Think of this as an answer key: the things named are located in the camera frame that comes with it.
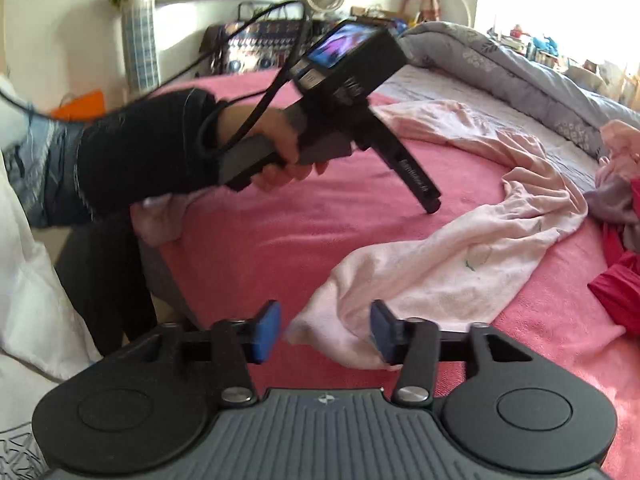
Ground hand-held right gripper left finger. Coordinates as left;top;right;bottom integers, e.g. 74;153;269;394
142;300;282;407

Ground strawberry print pink pants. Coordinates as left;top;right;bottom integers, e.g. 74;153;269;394
131;100;591;371

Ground plain pink garment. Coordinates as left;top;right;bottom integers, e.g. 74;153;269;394
597;120;640;191

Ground person's leg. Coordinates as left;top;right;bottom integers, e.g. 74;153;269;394
55;210;201;356

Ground person's left hand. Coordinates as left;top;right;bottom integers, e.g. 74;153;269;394
218;105;327;192

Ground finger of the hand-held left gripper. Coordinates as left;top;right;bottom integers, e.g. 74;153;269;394
419;190;443;216

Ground person's left forearm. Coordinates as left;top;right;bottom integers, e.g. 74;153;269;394
10;87;228;231

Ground red garment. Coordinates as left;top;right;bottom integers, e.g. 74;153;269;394
587;220;640;338

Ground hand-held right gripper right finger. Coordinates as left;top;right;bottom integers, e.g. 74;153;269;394
369;299;535;407

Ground patterned storage box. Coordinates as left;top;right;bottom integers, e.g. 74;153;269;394
200;17;351;78

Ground orange bag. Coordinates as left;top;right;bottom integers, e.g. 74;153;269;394
52;89;106;121

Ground white cloth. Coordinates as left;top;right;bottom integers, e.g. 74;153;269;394
0;75;103;382

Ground black cable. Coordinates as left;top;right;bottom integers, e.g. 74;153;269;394
0;1;313;161

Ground coral pink towel blanket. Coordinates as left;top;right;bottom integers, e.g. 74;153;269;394
150;71;640;480

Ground tiled vase with green plant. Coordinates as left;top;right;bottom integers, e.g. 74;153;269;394
110;0;162;93

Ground rattan hoop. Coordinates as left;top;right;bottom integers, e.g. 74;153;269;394
402;0;472;27

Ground mauve garment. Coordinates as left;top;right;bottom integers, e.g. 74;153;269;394
585;175;640;251

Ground grey floral duvet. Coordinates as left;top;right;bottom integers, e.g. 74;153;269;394
400;21;640;158

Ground black wire rack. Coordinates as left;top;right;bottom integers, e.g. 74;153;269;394
237;0;307;25

